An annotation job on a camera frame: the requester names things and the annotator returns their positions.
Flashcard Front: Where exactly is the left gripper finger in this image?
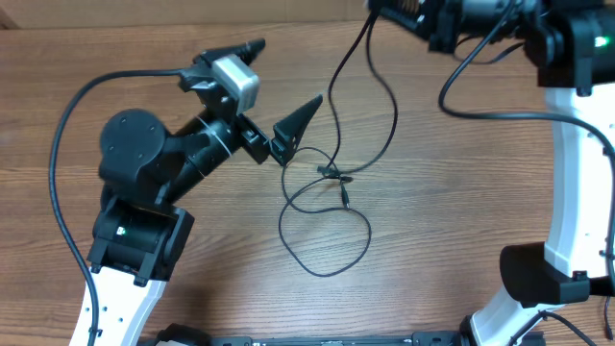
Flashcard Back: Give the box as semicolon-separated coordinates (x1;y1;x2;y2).
229;38;266;65
271;94;323;166

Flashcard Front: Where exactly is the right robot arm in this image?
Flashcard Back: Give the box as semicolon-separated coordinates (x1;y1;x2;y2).
368;0;614;345

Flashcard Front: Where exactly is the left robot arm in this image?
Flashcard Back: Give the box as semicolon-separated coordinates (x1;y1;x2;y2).
71;39;322;345

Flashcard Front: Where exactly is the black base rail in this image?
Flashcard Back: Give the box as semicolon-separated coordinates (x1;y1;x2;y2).
209;331;470;346

